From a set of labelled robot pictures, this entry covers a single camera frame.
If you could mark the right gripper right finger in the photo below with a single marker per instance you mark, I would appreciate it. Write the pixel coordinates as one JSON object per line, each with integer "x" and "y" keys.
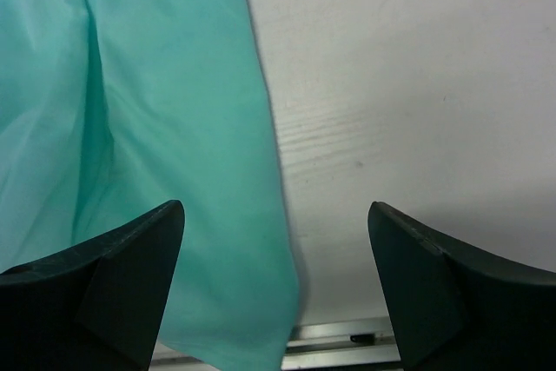
{"x": 454, "y": 306}

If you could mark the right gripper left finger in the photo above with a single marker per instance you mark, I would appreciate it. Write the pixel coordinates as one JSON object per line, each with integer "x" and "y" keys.
{"x": 97, "y": 305}

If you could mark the aluminium rail frame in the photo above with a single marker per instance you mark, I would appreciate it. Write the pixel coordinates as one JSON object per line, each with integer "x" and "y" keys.
{"x": 363, "y": 342}

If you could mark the mint green t-shirt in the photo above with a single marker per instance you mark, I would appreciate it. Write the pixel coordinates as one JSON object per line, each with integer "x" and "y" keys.
{"x": 112, "y": 107}

